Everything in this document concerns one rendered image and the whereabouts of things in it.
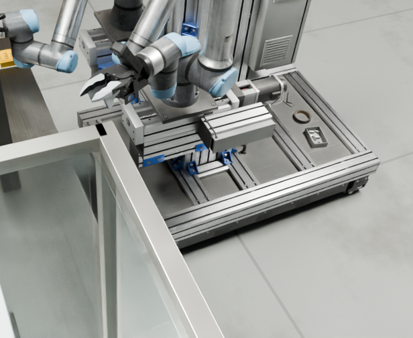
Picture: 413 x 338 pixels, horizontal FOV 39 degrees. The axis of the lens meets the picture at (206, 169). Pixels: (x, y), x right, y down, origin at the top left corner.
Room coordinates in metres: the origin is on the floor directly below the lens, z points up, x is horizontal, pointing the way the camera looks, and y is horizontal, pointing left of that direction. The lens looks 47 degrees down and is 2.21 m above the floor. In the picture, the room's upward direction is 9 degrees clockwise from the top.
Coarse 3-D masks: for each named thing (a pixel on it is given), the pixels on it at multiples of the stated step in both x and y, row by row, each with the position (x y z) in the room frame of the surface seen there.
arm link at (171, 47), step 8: (160, 40) 1.36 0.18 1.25; (168, 40) 1.36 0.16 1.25; (176, 40) 1.37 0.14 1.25; (184, 40) 1.40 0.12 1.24; (160, 48) 1.32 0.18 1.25; (168, 48) 1.34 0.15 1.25; (176, 48) 1.35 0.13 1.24; (184, 48) 1.38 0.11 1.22; (168, 56) 1.32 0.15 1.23; (176, 56) 1.35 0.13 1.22; (168, 64) 1.32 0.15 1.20; (176, 64) 1.35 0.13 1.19
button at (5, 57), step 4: (0, 52) 1.60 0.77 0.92; (4, 52) 1.61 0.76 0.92; (8, 52) 1.61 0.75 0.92; (0, 56) 1.58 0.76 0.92; (4, 56) 1.59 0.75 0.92; (8, 56) 1.59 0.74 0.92; (0, 60) 1.56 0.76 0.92; (4, 60) 1.56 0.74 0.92; (8, 60) 1.57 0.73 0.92; (12, 60) 1.57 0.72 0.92; (0, 64) 1.56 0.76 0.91; (4, 64) 1.56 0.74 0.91; (8, 64) 1.56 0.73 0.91; (12, 64) 1.57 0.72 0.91
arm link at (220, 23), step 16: (224, 0) 1.54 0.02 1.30; (208, 16) 1.58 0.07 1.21; (224, 16) 1.55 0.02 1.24; (208, 32) 1.56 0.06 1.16; (224, 32) 1.55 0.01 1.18; (208, 48) 1.56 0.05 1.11; (224, 48) 1.55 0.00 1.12; (192, 64) 1.58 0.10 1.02; (208, 64) 1.54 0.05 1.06; (224, 64) 1.55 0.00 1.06; (192, 80) 1.56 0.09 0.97; (208, 80) 1.53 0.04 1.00; (224, 80) 1.53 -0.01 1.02
